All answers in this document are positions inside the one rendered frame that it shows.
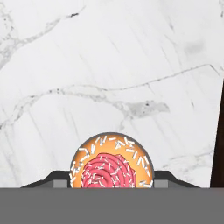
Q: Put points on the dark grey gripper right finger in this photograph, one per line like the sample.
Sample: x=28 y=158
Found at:
x=166 y=178

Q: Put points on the dark brown tray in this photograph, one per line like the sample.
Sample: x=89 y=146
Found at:
x=218 y=151

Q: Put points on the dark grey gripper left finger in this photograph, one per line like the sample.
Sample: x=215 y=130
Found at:
x=57 y=178

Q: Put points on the cupcake with pink frosting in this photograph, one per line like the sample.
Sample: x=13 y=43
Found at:
x=110 y=163

